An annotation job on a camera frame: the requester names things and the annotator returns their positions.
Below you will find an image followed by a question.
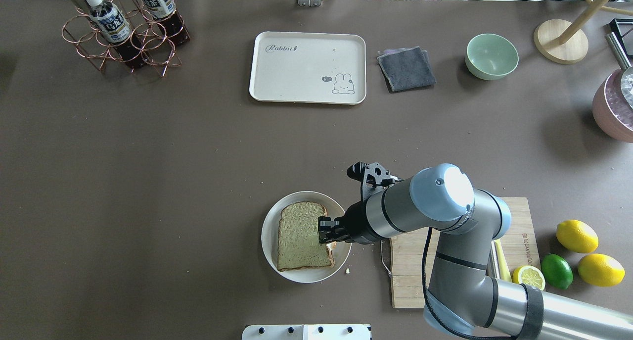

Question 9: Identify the grey folded cloth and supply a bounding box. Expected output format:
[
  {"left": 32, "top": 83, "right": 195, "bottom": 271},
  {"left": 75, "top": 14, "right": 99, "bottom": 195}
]
[{"left": 377, "top": 46, "right": 437, "bottom": 93}]

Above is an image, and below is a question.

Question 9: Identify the green lime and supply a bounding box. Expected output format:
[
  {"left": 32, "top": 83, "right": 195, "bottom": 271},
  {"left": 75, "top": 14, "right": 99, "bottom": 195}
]
[{"left": 541, "top": 254, "right": 574, "bottom": 290}]

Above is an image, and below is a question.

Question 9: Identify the yellow lemon near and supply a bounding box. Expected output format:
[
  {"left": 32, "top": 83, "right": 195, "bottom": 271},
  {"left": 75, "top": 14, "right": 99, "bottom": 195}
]
[{"left": 577, "top": 253, "right": 626, "bottom": 287}]

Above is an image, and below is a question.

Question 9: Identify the wooden cup tree stand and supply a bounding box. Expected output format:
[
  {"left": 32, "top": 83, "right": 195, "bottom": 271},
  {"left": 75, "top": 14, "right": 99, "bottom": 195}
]
[{"left": 533, "top": 0, "right": 632, "bottom": 64}]

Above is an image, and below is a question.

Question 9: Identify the wooden cutting board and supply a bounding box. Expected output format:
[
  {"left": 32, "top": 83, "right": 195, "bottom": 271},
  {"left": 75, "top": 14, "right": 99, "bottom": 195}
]
[{"left": 389, "top": 196, "right": 541, "bottom": 309}]

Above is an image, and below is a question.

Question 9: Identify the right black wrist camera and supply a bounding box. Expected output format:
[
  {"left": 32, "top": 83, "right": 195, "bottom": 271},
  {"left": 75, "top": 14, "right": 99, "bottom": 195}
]
[{"left": 346, "top": 161, "right": 403, "bottom": 201}]

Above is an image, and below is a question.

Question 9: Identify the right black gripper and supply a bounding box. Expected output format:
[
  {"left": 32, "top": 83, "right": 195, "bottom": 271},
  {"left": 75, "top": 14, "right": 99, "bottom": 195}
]
[{"left": 318, "top": 201, "right": 382, "bottom": 244}]

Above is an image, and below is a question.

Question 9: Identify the copper wire bottle rack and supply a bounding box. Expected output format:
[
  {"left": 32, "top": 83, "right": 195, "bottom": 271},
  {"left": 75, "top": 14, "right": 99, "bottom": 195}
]
[{"left": 62, "top": 0, "right": 190, "bottom": 77}]

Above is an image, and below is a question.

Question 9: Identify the cream rabbit tray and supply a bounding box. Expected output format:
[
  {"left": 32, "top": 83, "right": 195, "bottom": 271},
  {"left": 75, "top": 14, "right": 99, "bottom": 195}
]
[{"left": 249, "top": 31, "right": 367, "bottom": 105}]

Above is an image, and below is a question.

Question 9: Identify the yellow lemon far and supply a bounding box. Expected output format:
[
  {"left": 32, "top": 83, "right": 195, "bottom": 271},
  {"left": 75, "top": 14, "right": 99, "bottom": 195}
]
[{"left": 556, "top": 220, "right": 599, "bottom": 254}]

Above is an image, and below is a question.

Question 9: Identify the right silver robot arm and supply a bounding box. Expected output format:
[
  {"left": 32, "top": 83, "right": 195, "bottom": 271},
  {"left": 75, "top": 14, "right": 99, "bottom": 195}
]
[{"left": 318, "top": 162, "right": 632, "bottom": 340}]

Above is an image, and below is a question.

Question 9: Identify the bread slice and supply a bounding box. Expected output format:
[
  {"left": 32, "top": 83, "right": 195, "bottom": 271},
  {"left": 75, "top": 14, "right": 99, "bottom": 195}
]
[{"left": 276, "top": 201, "right": 334, "bottom": 272}]

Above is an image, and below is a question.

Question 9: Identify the white round plate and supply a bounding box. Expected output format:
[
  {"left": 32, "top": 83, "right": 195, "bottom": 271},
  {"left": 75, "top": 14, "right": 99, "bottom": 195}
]
[{"left": 261, "top": 191, "right": 351, "bottom": 284}]

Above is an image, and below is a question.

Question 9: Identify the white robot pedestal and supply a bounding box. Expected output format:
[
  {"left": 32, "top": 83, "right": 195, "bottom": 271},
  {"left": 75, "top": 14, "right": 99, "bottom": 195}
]
[{"left": 241, "top": 324, "right": 373, "bottom": 340}]

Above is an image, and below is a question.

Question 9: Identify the metal ice scoop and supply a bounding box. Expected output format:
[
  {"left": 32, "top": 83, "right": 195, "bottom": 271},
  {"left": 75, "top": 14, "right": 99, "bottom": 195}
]
[{"left": 605, "top": 32, "right": 633, "bottom": 108}]

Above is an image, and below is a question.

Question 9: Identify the yellow lemon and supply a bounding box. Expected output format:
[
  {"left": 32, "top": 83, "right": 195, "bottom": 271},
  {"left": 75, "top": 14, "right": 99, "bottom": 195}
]
[
  {"left": 556, "top": 220, "right": 599, "bottom": 254},
  {"left": 577, "top": 253, "right": 626, "bottom": 287}
]

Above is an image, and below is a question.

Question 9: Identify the green ceramic bowl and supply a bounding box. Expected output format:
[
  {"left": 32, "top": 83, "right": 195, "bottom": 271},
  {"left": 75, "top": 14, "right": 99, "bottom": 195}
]
[{"left": 465, "top": 33, "right": 519, "bottom": 81}]

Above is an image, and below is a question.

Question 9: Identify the fried egg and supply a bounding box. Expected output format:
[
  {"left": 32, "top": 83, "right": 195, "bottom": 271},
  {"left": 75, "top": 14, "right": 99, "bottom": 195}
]
[{"left": 326, "top": 242, "right": 337, "bottom": 252}]

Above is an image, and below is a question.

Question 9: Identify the halved lemon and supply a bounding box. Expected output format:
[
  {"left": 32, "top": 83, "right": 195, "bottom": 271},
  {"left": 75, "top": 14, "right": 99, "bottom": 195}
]
[{"left": 511, "top": 265, "right": 546, "bottom": 291}]

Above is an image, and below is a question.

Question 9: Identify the pink ice bowl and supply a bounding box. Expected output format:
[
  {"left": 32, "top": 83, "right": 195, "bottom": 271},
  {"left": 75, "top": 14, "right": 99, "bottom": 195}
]
[{"left": 592, "top": 69, "right": 633, "bottom": 144}]

